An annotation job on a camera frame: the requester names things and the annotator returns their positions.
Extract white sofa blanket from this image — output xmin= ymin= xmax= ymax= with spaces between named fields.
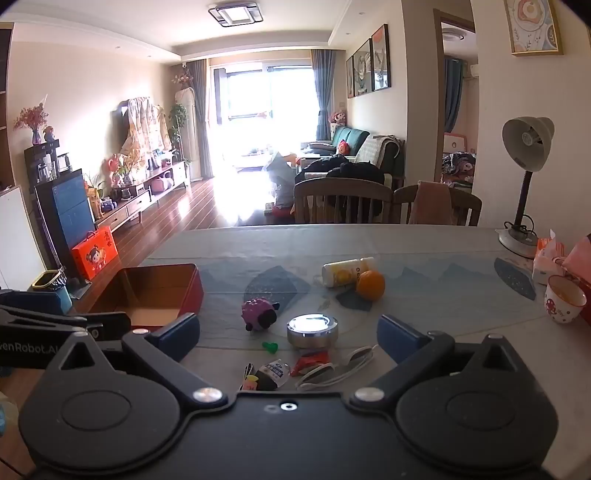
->
xmin=355 ymin=135 xmax=398 ymax=164

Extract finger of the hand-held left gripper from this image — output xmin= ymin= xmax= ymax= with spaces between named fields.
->
xmin=0 ymin=302 xmax=88 ymax=326
xmin=0 ymin=313 xmax=132 ymax=343

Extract pink yellow small item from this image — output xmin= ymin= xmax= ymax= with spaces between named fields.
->
xmin=239 ymin=363 xmax=259 ymax=392

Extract white framed glasses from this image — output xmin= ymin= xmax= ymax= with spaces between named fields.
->
xmin=295 ymin=345 xmax=379 ymax=392

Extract blue grey curtain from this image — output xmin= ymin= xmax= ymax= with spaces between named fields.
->
xmin=190 ymin=59 xmax=214 ymax=178
xmin=310 ymin=48 xmax=337 ymax=141

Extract tissue pack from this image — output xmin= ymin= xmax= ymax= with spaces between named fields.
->
xmin=532 ymin=228 xmax=566 ymax=286

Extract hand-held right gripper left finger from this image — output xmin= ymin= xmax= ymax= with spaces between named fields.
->
xmin=44 ymin=314 xmax=228 ymax=412

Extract grey desk lamp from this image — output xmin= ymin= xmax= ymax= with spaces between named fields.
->
xmin=496 ymin=115 xmax=556 ymax=259

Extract black jacket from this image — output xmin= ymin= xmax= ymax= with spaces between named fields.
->
xmin=295 ymin=157 xmax=386 ymax=185

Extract red flower ornament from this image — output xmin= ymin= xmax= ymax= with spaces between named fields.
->
xmin=104 ymin=154 xmax=127 ymax=185

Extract white cup red print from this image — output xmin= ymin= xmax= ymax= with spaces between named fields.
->
xmin=545 ymin=274 xmax=587 ymax=324

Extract red gift box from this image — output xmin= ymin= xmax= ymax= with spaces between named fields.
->
xmin=71 ymin=226 xmax=118 ymax=280

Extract black blue water dispenser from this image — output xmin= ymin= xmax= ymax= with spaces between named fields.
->
xmin=25 ymin=141 xmax=95 ymax=282

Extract cloth covered television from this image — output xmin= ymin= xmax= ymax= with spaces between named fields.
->
xmin=113 ymin=97 xmax=169 ymax=171

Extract round silver tin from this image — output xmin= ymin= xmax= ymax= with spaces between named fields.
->
xmin=286 ymin=314 xmax=339 ymax=350

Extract green potted plant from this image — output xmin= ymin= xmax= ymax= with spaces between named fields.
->
xmin=168 ymin=104 xmax=190 ymax=148

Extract green sofa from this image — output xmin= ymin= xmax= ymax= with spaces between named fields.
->
xmin=302 ymin=126 xmax=402 ymax=176

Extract gold framed wall picture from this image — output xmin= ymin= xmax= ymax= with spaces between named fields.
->
xmin=503 ymin=0 xmax=564 ymax=56

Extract white cabinet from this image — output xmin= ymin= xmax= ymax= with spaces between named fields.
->
xmin=0 ymin=185 xmax=47 ymax=291

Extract pink sheep toy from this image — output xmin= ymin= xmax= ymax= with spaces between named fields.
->
xmin=241 ymin=298 xmax=281 ymax=332

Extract teal trash bin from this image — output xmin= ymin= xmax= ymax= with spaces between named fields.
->
xmin=30 ymin=269 xmax=75 ymax=315

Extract wooden television cabinet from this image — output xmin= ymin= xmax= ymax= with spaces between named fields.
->
xmin=97 ymin=159 xmax=191 ymax=232

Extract pink towel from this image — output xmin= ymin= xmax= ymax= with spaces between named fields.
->
xmin=409 ymin=181 xmax=455 ymax=226

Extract wooden dining chair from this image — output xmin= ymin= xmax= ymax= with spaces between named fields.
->
xmin=392 ymin=182 xmax=483 ymax=227
xmin=293 ymin=178 xmax=393 ymax=224

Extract small packet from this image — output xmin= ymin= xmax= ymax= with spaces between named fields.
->
xmin=263 ymin=359 xmax=293 ymax=389

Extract orange fruit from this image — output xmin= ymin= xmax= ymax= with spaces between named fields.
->
xmin=355 ymin=270 xmax=386 ymax=302

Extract white bag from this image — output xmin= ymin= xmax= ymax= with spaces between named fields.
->
xmin=263 ymin=151 xmax=296 ymax=208

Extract printed tablecloth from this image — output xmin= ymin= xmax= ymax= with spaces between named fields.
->
xmin=139 ymin=223 xmax=591 ymax=480

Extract square ceiling lamp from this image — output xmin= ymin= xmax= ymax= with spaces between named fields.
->
xmin=208 ymin=2 xmax=264 ymax=27

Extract white bottle orange label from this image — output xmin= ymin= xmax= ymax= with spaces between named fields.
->
xmin=322 ymin=257 xmax=376 ymax=288

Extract red tin box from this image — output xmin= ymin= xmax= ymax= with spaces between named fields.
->
xmin=88 ymin=263 xmax=205 ymax=330

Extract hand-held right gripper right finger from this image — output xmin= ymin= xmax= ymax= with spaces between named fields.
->
xmin=348 ymin=315 xmax=532 ymax=412

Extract pink flowers in vase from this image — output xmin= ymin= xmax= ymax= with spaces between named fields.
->
xmin=14 ymin=104 xmax=49 ymax=145

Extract red snack packet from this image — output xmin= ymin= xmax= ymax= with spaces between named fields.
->
xmin=290 ymin=351 xmax=329 ymax=377

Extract pink red package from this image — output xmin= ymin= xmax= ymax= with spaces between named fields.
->
xmin=561 ymin=233 xmax=591 ymax=324

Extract white standing air conditioner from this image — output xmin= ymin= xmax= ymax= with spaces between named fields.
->
xmin=174 ymin=89 xmax=204 ymax=183

